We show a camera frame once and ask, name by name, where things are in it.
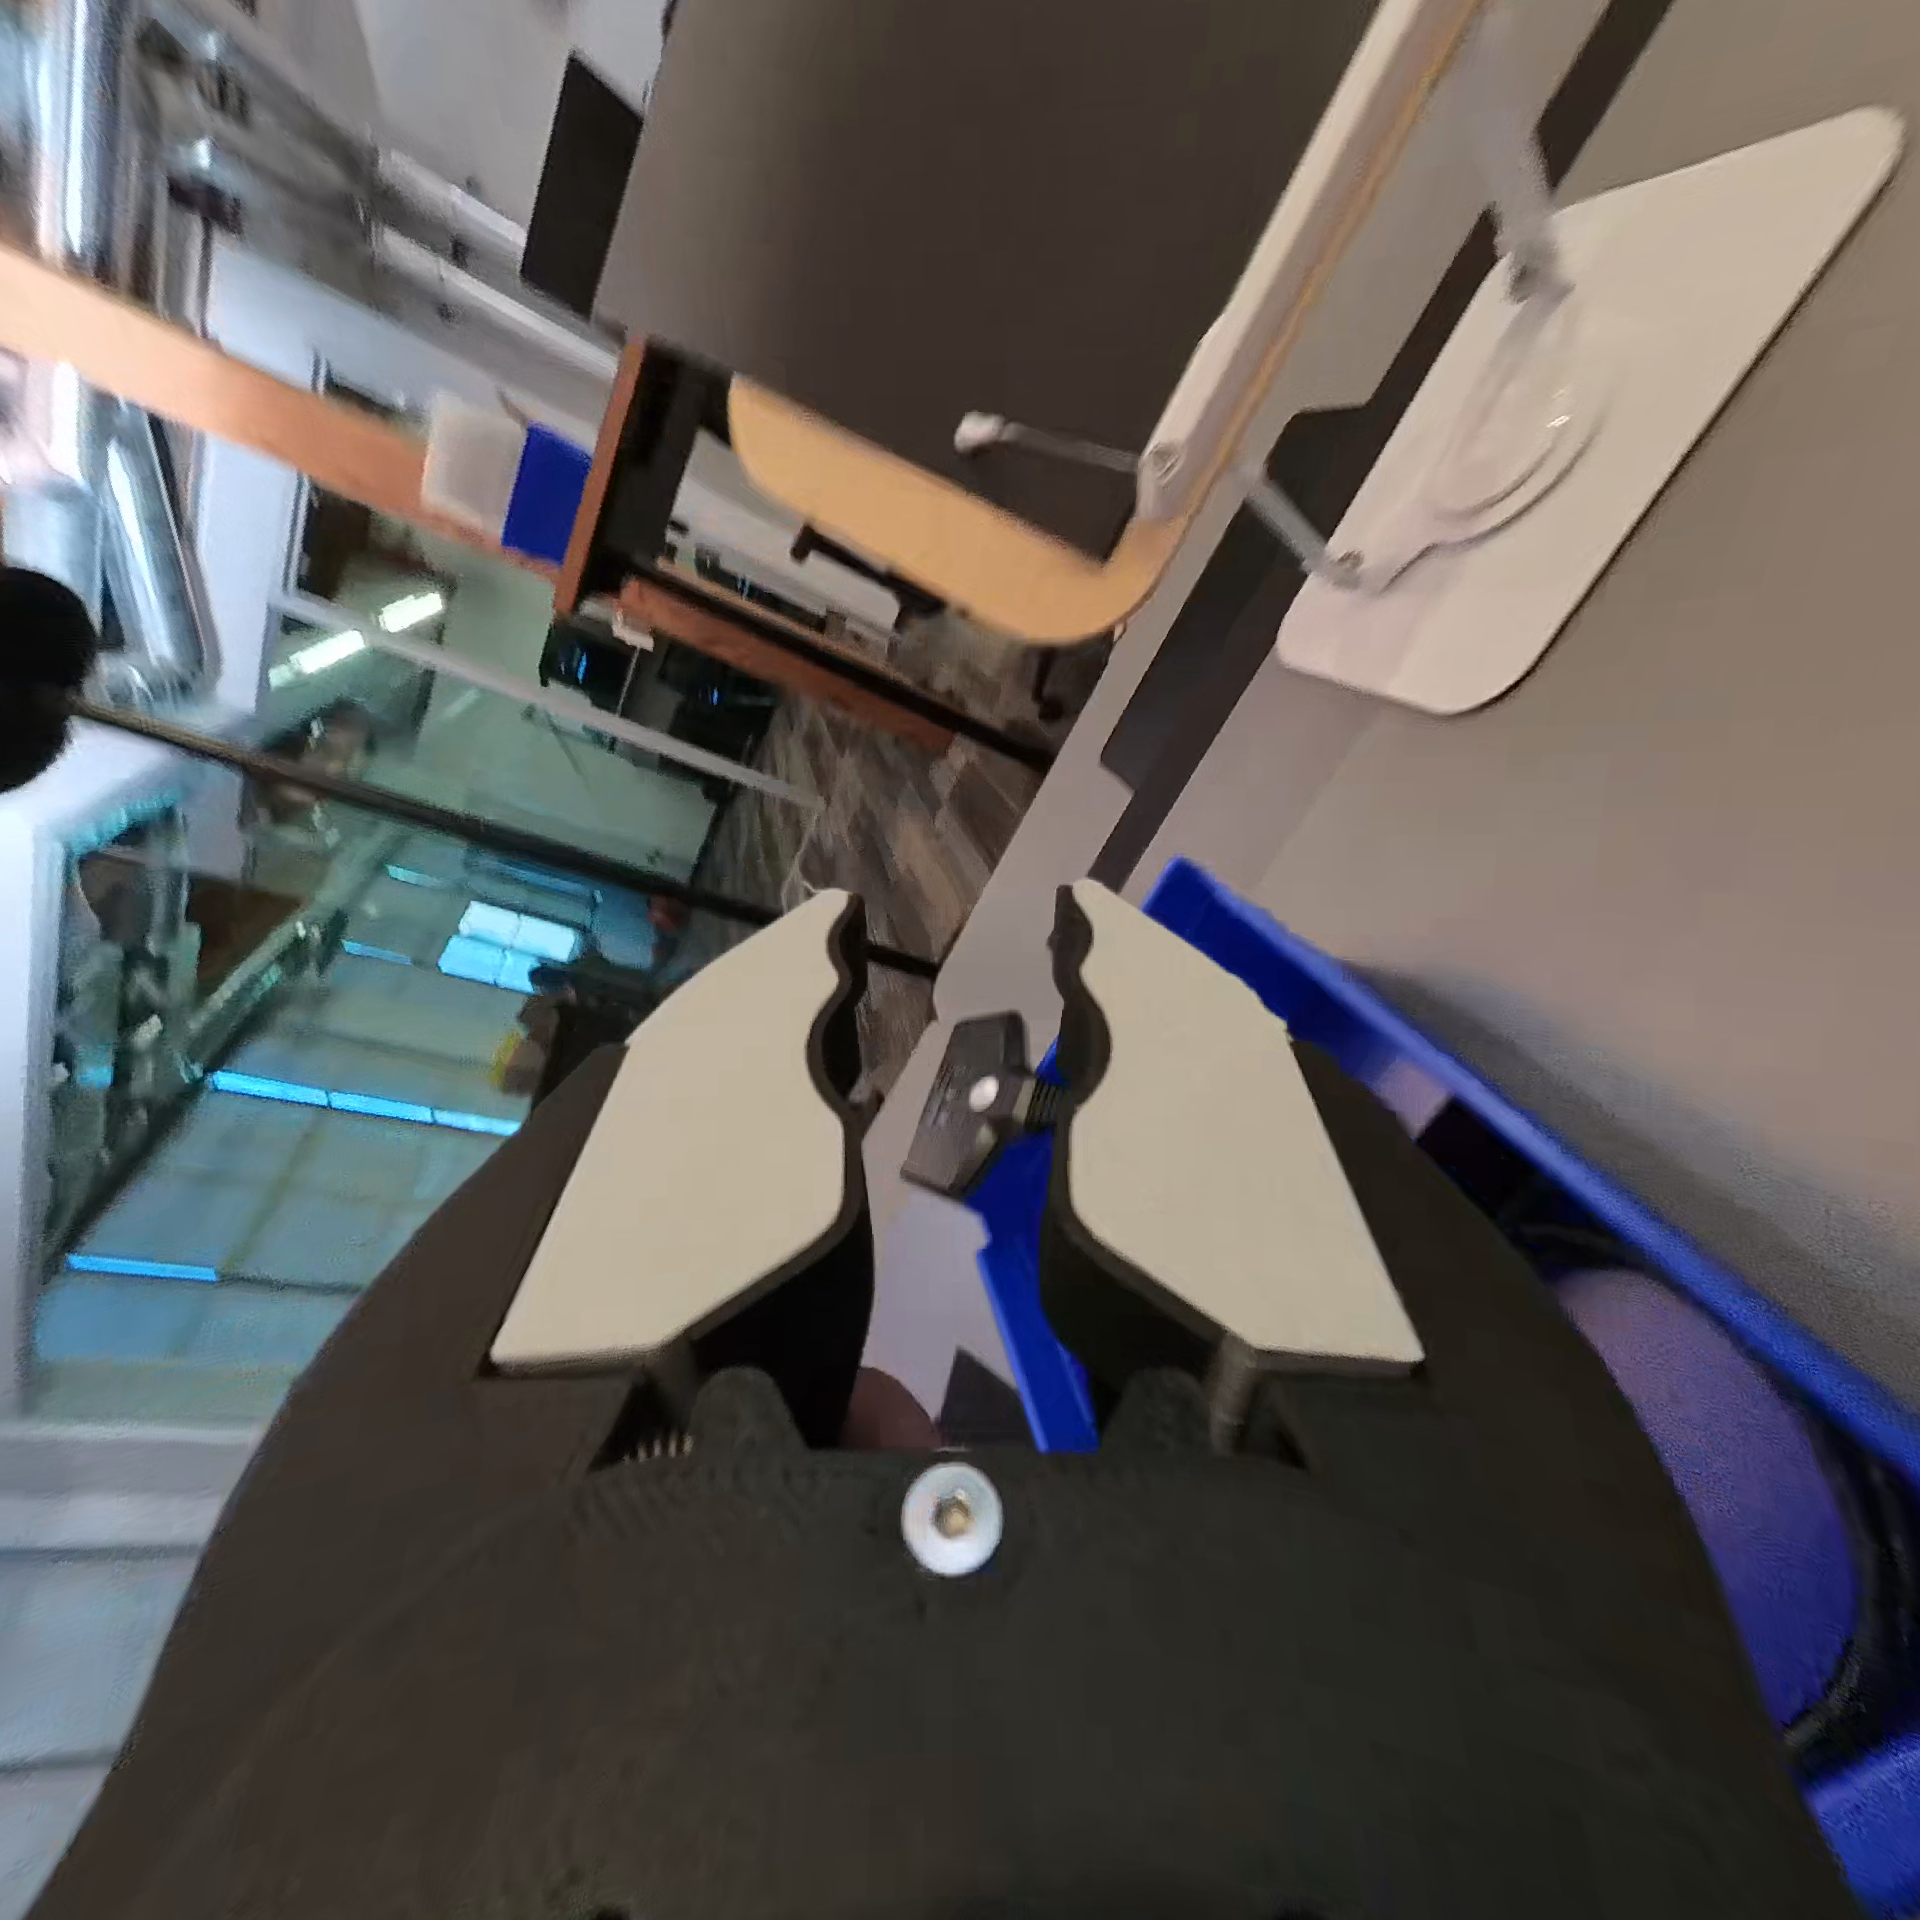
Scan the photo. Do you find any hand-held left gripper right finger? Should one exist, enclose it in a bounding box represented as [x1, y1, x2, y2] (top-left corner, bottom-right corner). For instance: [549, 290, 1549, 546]
[1045, 879, 1426, 1450]

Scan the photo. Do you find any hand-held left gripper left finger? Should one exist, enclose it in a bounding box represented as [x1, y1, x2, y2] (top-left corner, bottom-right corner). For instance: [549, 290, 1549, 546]
[488, 887, 879, 1445]

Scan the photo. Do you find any blue plastic bin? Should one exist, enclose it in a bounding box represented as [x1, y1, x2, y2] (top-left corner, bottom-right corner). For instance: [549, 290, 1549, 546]
[976, 855, 1920, 1920]

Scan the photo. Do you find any small blue block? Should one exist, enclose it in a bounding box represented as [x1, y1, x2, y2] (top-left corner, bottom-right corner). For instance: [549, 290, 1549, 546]
[503, 422, 597, 560]

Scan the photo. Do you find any white foam block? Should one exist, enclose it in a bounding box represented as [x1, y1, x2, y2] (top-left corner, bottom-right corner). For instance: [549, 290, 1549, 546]
[420, 394, 530, 519]

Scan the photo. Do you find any wooden beam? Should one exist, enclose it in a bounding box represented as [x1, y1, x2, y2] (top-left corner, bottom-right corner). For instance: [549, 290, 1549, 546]
[0, 246, 578, 579]

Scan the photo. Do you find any black monitor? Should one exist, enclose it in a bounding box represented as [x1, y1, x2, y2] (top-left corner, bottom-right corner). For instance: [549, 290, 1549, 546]
[521, 53, 648, 317]

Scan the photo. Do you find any silver spiral air duct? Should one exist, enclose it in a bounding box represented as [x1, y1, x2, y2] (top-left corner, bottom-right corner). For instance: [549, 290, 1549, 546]
[0, 0, 227, 706]

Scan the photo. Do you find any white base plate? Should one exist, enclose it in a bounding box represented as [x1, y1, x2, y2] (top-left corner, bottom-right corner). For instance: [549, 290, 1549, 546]
[1276, 104, 1906, 717]

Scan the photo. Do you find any white board bracket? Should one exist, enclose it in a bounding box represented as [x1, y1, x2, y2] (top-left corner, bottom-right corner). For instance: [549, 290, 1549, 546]
[1144, 0, 1490, 520]

